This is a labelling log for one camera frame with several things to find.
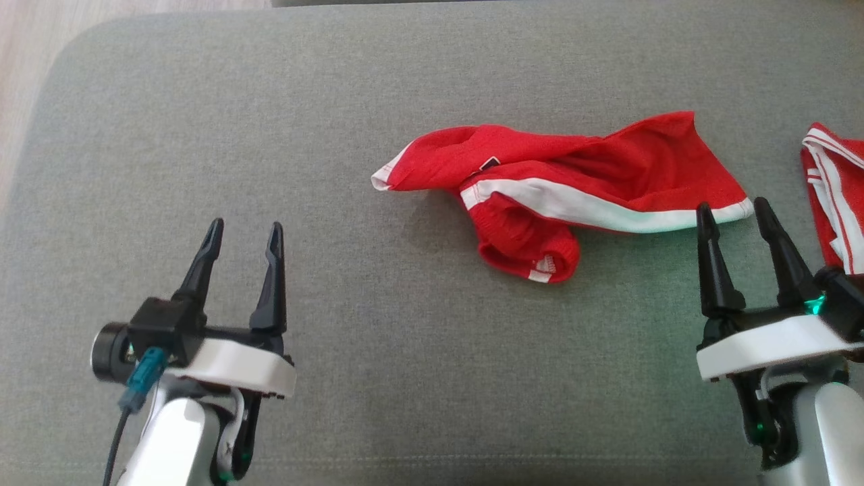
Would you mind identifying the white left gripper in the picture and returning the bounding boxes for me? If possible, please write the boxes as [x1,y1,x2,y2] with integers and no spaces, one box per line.
[165,217,298,399]

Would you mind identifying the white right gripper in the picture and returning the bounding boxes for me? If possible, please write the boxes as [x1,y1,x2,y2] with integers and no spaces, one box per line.
[695,197,864,383]

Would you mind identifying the red jersey white sleeves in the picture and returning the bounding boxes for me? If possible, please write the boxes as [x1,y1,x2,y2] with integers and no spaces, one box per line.
[801,122,864,276]

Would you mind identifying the red shorts white stripe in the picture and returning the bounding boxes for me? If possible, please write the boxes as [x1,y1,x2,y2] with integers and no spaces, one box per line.
[371,111,755,284]

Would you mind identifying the large grey sofa seat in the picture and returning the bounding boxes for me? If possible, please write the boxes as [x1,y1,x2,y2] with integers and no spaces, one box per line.
[0,0,864,486]

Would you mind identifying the black cable teal connector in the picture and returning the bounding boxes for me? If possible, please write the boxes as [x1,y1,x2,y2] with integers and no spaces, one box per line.
[101,348,169,486]

